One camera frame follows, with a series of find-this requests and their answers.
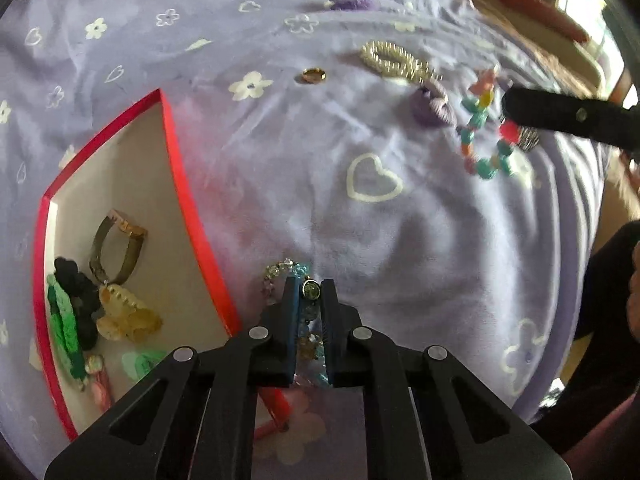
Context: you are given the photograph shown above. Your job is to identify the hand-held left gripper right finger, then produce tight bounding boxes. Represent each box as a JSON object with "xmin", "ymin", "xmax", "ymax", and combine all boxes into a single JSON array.
[{"xmin": 320, "ymin": 278, "xmax": 573, "ymax": 480}]

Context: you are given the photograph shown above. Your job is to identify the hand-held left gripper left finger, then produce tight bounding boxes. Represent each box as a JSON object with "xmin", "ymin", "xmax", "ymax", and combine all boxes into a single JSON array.
[{"xmin": 44, "ymin": 276, "xmax": 301, "ymax": 480}]

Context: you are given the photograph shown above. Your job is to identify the colourful plastic bead bracelet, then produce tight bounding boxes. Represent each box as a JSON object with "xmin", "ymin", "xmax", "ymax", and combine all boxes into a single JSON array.
[{"xmin": 456, "ymin": 67, "xmax": 521, "ymax": 181}]

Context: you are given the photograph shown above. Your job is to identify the green braided bracelet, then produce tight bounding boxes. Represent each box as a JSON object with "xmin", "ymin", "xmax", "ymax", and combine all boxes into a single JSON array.
[{"xmin": 46, "ymin": 274, "xmax": 87, "ymax": 381}]

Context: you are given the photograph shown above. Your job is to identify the purple flower print blanket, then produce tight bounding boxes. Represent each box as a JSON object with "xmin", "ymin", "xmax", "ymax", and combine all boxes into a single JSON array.
[{"xmin": 0, "ymin": 0, "xmax": 608, "ymax": 480}]

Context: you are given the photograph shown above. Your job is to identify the bronze mesh watch band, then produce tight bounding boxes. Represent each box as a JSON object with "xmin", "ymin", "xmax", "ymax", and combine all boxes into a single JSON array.
[{"xmin": 89, "ymin": 209, "xmax": 149, "ymax": 283}]

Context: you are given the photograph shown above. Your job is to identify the clear crystal bead bracelet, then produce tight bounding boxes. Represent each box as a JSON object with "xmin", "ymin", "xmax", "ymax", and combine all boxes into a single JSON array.
[{"xmin": 262, "ymin": 258, "xmax": 333, "ymax": 386}]

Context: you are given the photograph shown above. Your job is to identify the black scrunchie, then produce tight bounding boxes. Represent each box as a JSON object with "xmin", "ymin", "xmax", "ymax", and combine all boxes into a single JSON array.
[{"xmin": 52, "ymin": 256, "xmax": 103, "ymax": 352}]

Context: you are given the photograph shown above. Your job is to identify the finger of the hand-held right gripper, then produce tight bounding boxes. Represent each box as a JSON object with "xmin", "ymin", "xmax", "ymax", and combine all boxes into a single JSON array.
[{"xmin": 501, "ymin": 86, "xmax": 640, "ymax": 153}]

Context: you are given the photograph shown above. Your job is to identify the white pearl scrunchie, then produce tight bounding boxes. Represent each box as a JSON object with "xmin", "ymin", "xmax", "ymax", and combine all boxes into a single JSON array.
[{"xmin": 360, "ymin": 40, "xmax": 445, "ymax": 83}]

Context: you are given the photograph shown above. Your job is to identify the silver chain bracelet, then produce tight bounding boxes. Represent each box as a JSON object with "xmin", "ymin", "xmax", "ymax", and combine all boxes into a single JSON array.
[{"xmin": 515, "ymin": 125, "xmax": 541, "ymax": 153}]

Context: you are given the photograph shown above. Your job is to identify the red cardboard box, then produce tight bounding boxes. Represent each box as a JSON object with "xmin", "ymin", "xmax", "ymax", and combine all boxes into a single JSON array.
[{"xmin": 32, "ymin": 88, "xmax": 296, "ymax": 443}]

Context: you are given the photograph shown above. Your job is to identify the red plush object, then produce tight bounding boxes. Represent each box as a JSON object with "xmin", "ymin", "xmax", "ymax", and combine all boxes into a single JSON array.
[{"xmin": 492, "ymin": 0, "xmax": 591, "ymax": 43}]

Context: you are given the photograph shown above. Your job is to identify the yellow translucent claw clip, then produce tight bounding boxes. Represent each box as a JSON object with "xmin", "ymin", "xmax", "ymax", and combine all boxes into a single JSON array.
[{"xmin": 96, "ymin": 284, "xmax": 163, "ymax": 345}]

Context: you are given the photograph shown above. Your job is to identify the light green hair clip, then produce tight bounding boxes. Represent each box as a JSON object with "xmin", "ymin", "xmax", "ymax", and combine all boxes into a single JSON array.
[{"xmin": 121, "ymin": 349, "xmax": 168, "ymax": 380}]

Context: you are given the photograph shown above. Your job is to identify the person's dark clothing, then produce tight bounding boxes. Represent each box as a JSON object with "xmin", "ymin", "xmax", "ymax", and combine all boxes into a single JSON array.
[{"xmin": 530, "ymin": 220, "xmax": 640, "ymax": 480}]

